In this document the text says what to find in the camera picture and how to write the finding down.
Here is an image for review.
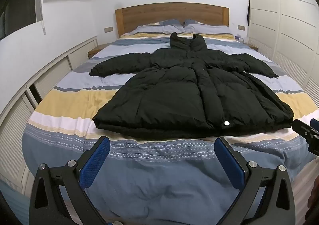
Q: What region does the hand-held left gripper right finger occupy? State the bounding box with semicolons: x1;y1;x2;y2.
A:
214;136;297;225

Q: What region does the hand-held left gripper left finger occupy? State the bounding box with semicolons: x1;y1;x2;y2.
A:
29;136;110;225

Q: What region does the black puffer coat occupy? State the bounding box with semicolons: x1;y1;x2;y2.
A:
89;32;294;140

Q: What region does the striped duvet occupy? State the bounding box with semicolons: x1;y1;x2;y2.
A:
21;33;319;225

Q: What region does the white louvered cabinet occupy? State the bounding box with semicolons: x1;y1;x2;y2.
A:
0;36;98;190

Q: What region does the white wardrobe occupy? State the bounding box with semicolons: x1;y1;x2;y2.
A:
245;0;319;113

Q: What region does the light blue pillow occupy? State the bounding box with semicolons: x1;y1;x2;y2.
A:
130;19;186;36
183;19;235;35

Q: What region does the wooden headboard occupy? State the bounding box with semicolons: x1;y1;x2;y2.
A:
115;3;230;38

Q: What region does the dark window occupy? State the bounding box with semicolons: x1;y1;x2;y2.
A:
0;0;43;38

